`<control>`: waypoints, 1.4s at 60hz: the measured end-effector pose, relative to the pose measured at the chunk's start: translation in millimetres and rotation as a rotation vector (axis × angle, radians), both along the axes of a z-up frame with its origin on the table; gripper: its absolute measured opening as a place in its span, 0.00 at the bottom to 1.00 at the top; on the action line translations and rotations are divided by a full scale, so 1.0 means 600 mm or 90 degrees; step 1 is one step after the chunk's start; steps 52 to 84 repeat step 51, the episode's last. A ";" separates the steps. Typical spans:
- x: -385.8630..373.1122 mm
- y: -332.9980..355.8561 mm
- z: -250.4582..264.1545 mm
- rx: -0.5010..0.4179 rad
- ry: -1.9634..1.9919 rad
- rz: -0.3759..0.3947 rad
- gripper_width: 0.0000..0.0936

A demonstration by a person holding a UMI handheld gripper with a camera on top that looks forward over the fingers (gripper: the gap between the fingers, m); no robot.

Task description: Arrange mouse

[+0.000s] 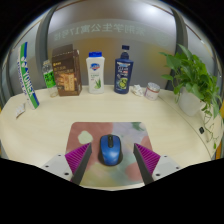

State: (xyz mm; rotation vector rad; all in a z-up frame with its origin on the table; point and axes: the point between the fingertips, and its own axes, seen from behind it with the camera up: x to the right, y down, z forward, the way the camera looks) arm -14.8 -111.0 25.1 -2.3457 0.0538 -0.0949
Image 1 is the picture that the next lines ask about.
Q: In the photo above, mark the brown cardboard box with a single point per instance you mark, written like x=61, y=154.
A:
x=67, y=71

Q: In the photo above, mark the dark blue shampoo bottle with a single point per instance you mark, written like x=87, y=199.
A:
x=123, y=71

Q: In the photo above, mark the crumpled white paper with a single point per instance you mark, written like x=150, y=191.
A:
x=137, y=90

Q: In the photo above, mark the blue and black computer mouse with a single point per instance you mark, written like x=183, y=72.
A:
x=110, y=149

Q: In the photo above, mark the small black block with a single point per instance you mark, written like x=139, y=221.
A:
x=201, y=130

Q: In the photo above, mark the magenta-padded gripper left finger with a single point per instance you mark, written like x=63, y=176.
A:
x=72, y=163

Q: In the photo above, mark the potted green vine plant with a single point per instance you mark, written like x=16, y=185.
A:
x=194, y=80

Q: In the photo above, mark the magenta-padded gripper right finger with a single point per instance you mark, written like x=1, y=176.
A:
x=151, y=165

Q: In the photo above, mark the clear green-labelled drink bottle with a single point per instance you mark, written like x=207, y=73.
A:
x=49, y=78

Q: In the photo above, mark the multicoloured floral mouse pad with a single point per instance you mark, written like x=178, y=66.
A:
x=110, y=131

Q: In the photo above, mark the small white jar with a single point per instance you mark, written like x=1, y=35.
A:
x=152, y=91

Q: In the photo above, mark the white blue-capped lotion bottle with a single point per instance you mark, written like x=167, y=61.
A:
x=95, y=73

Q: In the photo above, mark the white and green shuttlecock tube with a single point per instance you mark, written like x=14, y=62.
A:
x=28, y=77

